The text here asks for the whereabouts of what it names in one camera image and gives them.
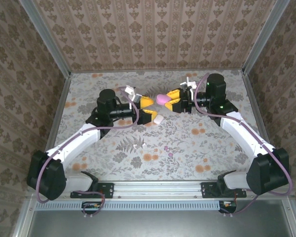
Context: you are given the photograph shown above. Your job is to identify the black controller board with wires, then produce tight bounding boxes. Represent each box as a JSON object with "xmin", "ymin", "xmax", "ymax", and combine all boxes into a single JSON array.
[
  {"xmin": 81, "ymin": 201, "xmax": 103, "ymax": 215},
  {"xmin": 218, "ymin": 200, "xmax": 238, "ymax": 214}
]

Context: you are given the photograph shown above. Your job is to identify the aluminium table edge rail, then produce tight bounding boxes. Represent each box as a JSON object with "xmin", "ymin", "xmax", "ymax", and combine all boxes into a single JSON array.
[
  {"xmin": 241, "ymin": 71, "xmax": 296, "ymax": 237},
  {"xmin": 13, "ymin": 74, "xmax": 72, "ymax": 237}
]

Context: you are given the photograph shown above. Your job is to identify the aluminium frame post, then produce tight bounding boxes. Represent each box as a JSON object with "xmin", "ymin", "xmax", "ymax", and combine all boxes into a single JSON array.
[
  {"xmin": 241, "ymin": 0, "xmax": 291, "ymax": 75},
  {"xmin": 17, "ymin": 0, "xmax": 72, "ymax": 78}
]

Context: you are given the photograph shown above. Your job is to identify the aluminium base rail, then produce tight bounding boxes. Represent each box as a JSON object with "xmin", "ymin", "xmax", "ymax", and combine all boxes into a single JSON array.
[{"xmin": 26, "ymin": 181, "xmax": 295, "ymax": 200}]

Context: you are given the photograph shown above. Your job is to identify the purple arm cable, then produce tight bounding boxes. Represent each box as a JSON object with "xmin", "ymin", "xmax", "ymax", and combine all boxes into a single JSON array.
[
  {"xmin": 36, "ymin": 86, "xmax": 140, "ymax": 218},
  {"xmin": 191, "ymin": 73, "xmax": 294, "ymax": 218}
]

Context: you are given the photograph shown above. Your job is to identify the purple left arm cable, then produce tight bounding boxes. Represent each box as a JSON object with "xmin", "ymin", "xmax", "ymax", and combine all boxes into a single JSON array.
[{"xmin": 36, "ymin": 86, "xmax": 140, "ymax": 218}]

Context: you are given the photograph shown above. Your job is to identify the grey metal panel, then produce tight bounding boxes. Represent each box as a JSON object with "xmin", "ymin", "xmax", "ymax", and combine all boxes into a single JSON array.
[{"xmin": 27, "ymin": 199, "xmax": 296, "ymax": 237}]

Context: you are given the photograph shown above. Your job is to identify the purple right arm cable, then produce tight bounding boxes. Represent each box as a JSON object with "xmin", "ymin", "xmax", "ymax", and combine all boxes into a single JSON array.
[{"xmin": 191, "ymin": 73, "xmax": 294, "ymax": 218}]

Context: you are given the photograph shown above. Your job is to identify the grey slotted cable duct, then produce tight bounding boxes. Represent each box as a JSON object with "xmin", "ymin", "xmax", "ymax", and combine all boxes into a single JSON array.
[{"xmin": 35, "ymin": 199, "xmax": 222, "ymax": 211}]

